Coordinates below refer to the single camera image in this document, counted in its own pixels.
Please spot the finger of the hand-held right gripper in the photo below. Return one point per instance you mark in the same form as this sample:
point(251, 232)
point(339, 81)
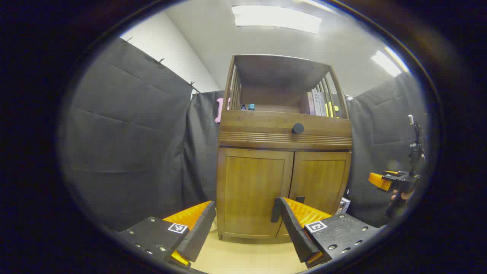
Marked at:
point(378, 180)

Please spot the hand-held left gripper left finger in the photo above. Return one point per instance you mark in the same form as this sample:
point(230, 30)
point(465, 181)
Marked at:
point(198, 236)

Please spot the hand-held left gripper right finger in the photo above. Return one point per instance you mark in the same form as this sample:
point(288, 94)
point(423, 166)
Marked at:
point(296, 232)

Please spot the wooden cabinet door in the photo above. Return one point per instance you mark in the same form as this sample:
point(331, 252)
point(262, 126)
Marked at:
point(321, 179)
point(251, 190)

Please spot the wooden double-door shoe cabinet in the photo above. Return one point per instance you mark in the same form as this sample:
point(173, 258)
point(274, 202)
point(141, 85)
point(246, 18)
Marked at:
point(266, 125)

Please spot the white printed box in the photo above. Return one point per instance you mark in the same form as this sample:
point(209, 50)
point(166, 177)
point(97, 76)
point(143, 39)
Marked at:
point(343, 205)

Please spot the yellow book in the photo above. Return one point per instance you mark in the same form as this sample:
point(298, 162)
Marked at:
point(330, 109)

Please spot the black round drawer knob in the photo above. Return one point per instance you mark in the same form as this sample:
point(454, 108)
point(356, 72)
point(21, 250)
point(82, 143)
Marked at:
point(298, 128)

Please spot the wooden grooved drawer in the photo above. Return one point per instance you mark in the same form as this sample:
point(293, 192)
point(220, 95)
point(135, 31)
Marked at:
point(258, 129)

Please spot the small ceiling light panel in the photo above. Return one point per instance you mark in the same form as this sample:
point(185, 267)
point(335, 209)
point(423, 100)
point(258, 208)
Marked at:
point(386, 62)

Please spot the long ceiling light panel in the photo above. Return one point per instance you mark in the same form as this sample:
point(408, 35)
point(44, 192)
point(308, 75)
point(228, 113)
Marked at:
point(276, 18)

